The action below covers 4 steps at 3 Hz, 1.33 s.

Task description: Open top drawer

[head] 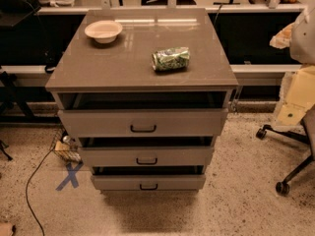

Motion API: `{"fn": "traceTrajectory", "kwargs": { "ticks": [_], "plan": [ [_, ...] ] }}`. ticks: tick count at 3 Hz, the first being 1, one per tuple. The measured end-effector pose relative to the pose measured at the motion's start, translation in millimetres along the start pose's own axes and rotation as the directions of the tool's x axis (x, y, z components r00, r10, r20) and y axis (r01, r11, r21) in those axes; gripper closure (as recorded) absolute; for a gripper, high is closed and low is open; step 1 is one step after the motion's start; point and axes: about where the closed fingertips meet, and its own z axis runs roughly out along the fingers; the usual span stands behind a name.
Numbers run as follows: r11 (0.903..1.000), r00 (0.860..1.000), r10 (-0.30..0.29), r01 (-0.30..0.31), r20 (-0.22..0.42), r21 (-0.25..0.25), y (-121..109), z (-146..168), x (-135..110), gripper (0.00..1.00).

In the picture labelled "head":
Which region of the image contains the grey top drawer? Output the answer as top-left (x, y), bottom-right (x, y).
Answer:
top-left (58, 109), bottom-right (227, 138)

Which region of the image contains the grey middle drawer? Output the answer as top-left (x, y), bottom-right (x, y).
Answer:
top-left (78, 147), bottom-right (214, 167)

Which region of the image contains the wire basket with items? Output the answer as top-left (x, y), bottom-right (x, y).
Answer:
top-left (50, 129), bottom-right (82, 162)

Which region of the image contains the white paper bowl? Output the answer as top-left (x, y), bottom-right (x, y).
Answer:
top-left (85, 21), bottom-right (123, 44)

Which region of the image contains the black floor cable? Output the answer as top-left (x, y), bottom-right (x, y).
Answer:
top-left (25, 147), bottom-right (55, 236)

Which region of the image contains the grey bottom drawer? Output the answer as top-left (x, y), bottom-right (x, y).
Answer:
top-left (92, 175), bottom-right (206, 191)

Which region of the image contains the black chair at left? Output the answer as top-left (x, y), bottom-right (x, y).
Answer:
top-left (0, 0), bottom-right (40, 29)

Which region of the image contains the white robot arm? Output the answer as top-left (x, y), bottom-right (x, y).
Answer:
top-left (270, 6), bottom-right (315, 65)

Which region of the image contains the black office chair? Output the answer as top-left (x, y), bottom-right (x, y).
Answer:
top-left (255, 104), bottom-right (315, 197)

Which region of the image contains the blue tape cross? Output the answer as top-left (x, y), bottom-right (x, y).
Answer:
top-left (56, 162), bottom-right (83, 192)

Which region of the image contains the grey drawer cabinet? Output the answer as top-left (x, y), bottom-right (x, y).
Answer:
top-left (44, 7), bottom-right (239, 193)

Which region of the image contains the grey drawer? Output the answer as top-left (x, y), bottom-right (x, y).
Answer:
top-left (92, 175), bottom-right (206, 191)
top-left (78, 147), bottom-right (214, 167)
top-left (58, 109), bottom-right (227, 138)

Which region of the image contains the crushed green soda can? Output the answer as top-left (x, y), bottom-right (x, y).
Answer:
top-left (152, 47), bottom-right (190, 72)

